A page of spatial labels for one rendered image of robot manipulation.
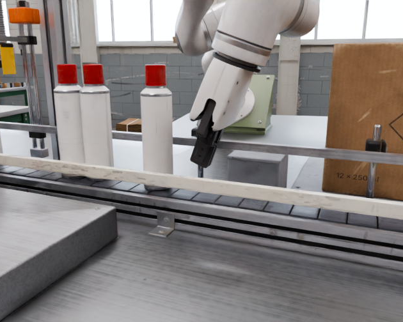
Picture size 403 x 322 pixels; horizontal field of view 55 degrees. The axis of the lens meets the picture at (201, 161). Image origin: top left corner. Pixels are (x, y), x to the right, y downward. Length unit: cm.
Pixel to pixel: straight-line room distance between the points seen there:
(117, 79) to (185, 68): 118
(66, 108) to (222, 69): 30
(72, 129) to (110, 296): 35
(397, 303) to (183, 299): 24
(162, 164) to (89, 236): 17
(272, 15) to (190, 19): 61
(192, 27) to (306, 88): 503
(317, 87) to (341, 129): 538
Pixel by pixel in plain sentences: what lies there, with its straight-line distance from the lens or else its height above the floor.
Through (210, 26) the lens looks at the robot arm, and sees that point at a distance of 119.
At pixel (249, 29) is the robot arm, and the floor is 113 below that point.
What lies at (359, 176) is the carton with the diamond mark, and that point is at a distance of 76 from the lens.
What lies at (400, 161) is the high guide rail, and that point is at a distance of 61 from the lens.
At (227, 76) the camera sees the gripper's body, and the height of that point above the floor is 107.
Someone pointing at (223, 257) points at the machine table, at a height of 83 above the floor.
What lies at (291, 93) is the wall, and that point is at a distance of 605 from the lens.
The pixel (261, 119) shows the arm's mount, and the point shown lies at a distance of 144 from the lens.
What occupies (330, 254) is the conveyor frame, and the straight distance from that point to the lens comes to 57.
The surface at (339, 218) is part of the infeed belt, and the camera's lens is 57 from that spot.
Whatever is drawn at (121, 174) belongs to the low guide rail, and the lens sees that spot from 65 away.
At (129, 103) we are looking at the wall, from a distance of 662.
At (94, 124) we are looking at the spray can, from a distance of 69.
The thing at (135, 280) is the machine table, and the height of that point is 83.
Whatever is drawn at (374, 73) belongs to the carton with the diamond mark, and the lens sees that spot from 73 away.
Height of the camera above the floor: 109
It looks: 15 degrees down
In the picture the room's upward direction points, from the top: straight up
